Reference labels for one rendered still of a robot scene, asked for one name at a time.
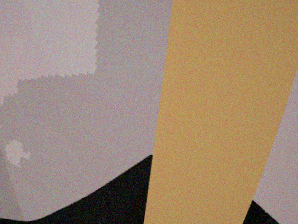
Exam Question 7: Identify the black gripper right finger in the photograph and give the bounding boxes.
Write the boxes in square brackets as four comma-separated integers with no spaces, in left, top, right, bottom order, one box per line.
[243,200,278,224]

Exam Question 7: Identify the tan wooden rail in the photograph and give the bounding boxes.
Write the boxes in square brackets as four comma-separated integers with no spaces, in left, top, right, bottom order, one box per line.
[145,0,298,224]

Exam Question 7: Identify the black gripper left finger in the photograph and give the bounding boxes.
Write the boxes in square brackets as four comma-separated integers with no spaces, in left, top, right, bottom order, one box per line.
[0,155,153,224]

